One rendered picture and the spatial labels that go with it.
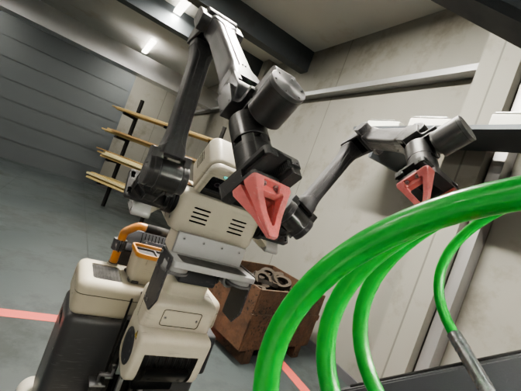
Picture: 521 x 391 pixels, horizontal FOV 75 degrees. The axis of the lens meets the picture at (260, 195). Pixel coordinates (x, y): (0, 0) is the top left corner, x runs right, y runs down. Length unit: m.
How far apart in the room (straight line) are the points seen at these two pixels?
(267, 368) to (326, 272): 0.06
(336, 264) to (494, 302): 2.67
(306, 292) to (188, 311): 0.92
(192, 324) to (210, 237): 0.27
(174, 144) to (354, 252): 0.72
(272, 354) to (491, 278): 2.70
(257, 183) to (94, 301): 0.97
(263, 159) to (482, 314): 2.54
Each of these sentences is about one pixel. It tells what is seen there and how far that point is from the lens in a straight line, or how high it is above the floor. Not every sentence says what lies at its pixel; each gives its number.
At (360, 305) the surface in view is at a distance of 0.34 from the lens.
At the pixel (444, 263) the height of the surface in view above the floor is 1.27.
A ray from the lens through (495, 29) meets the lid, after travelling 0.91.
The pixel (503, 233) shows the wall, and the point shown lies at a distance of 2.89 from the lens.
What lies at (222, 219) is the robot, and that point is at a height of 1.17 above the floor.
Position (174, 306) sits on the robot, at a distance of 1.07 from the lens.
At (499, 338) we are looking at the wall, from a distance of 2.81.
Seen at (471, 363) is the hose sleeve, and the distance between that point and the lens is 0.53.
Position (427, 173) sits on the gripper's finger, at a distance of 0.65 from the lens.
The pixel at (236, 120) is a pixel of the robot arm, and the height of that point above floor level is 1.36.
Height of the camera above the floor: 1.27
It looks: level
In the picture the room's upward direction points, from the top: 21 degrees clockwise
